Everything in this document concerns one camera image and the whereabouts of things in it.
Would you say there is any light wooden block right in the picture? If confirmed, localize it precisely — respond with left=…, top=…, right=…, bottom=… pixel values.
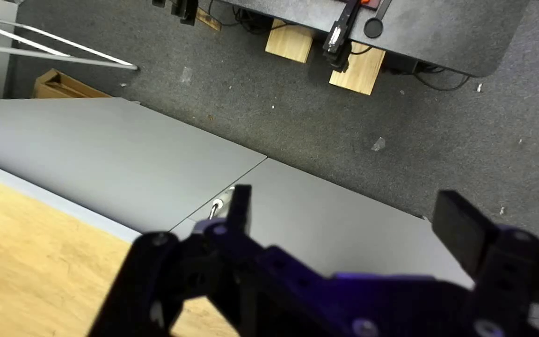
left=329, top=42, right=385, bottom=95

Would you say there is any brown wooden box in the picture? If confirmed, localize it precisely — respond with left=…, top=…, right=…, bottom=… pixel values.
left=34, top=69, right=105, bottom=98

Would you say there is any light wooden block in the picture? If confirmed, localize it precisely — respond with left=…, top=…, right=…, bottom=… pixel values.
left=266, top=18, right=314, bottom=63
left=329, top=42, right=385, bottom=95

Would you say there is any light wooden block left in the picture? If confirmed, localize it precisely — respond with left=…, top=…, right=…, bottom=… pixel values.
left=266, top=18, right=314, bottom=63

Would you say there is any white metal frame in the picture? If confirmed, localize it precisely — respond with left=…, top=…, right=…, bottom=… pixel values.
left=0, top=18, right=137, bottom=70

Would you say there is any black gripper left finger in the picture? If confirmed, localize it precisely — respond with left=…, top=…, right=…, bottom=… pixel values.
left=88, top=185, right=260, bottom=337

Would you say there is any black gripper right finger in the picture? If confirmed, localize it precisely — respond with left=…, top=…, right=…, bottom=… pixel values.
left=432, top=190, right=539, bottom=337

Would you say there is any black floor cable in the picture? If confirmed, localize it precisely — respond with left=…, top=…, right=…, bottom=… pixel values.
left=414, top=69, right=472, bottom=93

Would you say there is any grey cabinet left panel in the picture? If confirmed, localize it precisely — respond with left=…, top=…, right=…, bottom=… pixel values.
left=0, top=98, right=264, bottom=230

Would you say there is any black clamp device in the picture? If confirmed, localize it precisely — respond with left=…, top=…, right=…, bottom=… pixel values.
left=322, top=0, right=361, bottom=70

